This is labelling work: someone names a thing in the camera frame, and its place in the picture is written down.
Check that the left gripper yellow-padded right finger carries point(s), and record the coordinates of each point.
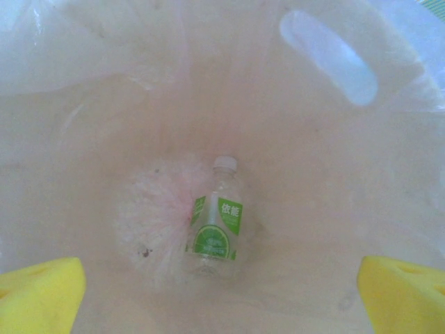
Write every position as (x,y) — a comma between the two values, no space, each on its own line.
(406,302)

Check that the left gripper yellow-padded left finger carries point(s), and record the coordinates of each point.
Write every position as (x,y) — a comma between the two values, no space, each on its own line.
(34,302)

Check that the clear bottle green label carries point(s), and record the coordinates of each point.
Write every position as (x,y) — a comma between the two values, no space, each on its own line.
(213,240)

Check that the translucent plastic bin liner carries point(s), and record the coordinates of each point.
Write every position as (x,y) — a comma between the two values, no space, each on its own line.
(156,215)

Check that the beige plastic waste bin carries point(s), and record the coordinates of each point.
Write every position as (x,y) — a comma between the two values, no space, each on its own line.
(389,45)

